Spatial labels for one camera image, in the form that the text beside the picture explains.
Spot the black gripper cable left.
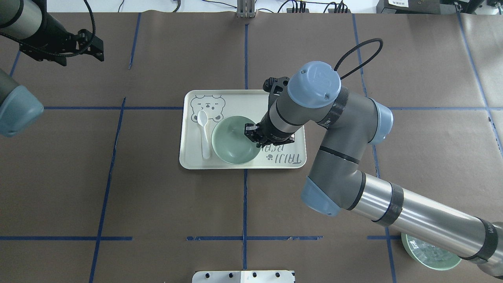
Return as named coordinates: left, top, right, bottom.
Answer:
left=0, top=0, right=97, bottom=58

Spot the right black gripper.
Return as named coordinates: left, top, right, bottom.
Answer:
left=244, top=123, right=295, bottom=147

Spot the white pedestal base plate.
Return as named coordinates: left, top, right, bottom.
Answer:
left=192, top=269, right=296, bottom=283

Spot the white plastic spoon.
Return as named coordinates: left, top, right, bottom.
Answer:
left=197, top=110, right=211, bottom=160

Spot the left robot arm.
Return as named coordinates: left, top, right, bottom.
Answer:
left=0, top=0, right=105, bottom=138

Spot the aluminium frame post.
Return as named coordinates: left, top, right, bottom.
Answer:
left=237, top=0, right=257, bottom=18

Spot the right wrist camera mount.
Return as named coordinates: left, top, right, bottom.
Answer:
left=263, top=77, right=290, bottom=95

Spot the cream bear tray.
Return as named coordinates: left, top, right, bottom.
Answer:
left=179, top=90, right=307, bottom=169

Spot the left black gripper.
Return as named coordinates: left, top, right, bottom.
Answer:
left=19, top=29, right=105, bottom=66

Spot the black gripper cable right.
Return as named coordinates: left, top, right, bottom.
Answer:
left=334, top=38, right=384, bottom=80

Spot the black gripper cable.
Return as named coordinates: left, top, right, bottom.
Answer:
left=0, top=0, right=97, bottom=58
left=334, top=38, right=384, bottom=80

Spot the green bowl with ice cubes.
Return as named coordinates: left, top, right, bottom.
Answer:
left=401, top=233, right=462, bottom=272

